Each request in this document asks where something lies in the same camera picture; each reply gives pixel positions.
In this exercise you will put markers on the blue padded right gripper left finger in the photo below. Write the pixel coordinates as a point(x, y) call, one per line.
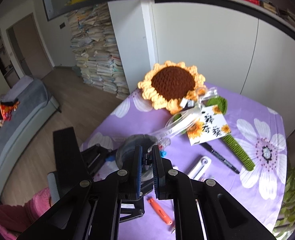
point(94, 209)

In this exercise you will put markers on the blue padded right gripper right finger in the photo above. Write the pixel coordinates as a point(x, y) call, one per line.
point(203, 209)

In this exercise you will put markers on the grey felt pen holder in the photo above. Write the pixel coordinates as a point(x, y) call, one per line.
point(126, 152)

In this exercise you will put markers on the black marker pen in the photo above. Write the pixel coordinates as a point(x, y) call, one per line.
point(220, 157)

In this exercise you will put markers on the orange utility knife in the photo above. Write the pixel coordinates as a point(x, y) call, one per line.
point(160, 211)

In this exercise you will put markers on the blue pen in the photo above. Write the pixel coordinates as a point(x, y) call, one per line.
point(162, 151)

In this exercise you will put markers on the pink sleeve forearm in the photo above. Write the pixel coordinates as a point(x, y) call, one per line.
point(15, 219)

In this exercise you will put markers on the grey bed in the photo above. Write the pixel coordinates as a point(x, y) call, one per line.
point(36, 105)

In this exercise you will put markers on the purple floral tablecloth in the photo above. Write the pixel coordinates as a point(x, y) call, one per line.
point(257, 128)

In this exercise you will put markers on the green potted plant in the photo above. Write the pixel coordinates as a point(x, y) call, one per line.
point(285, 224)

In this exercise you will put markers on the sunflower gift card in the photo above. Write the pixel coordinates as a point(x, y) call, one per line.
point(209, 125)

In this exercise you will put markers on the transparent ribbon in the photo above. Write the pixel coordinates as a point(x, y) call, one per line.
point(193, 108)

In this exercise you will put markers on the stack of papers on floor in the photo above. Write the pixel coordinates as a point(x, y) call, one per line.
point(94, 45)

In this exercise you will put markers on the crochet sunflower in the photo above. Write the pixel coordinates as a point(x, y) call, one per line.
point(167, 83)

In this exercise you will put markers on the white bookshelf cabinet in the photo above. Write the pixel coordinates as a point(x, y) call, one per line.
point(235, 44)

